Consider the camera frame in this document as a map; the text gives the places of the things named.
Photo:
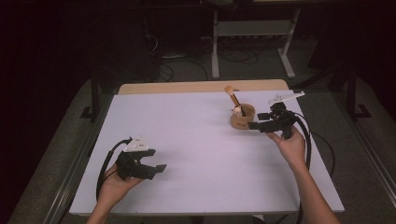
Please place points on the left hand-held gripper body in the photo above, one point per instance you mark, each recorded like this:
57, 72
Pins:
130, 165

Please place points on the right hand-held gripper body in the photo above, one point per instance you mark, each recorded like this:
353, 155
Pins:
281, 119

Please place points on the person's left hand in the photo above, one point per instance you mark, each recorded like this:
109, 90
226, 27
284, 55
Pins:
116, 186

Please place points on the person's right hand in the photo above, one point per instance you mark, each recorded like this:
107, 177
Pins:
291, 149

